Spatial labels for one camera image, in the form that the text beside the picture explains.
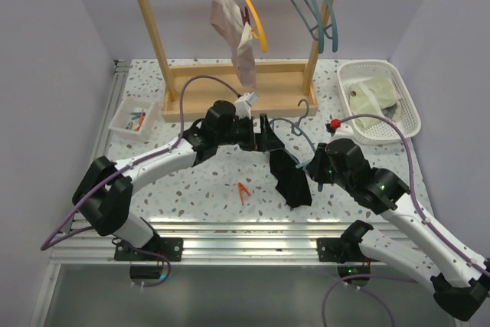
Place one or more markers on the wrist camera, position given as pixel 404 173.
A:
pixel 339 130
pixel 244 103

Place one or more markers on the white plastic basket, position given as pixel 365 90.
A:
pixel 371 131

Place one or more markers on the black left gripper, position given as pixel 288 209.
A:
pixel 262 142

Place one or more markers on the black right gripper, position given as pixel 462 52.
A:
pixel 315 167

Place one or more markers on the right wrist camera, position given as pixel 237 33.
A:
pixel 339 130

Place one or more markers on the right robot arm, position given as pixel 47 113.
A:
pixel 456 275

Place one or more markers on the pink beige underwear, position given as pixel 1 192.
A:
pixel 226 19

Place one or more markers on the black underwear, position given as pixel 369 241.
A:
pixel 292 183

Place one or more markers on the purple clothespin on yellow hanger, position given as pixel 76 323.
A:
pixel 245 15

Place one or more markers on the wooden clothes rack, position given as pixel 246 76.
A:
pixel 190 90

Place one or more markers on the small white tray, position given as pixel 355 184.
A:
pixel 134 119

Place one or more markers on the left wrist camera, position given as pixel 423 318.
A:
pixel 244 103

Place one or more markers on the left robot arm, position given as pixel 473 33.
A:
pixel 104 195

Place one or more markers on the orange clothespin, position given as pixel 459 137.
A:
pixel 243 192

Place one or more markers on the aluminium rail frame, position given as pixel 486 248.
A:
pixel 202 206

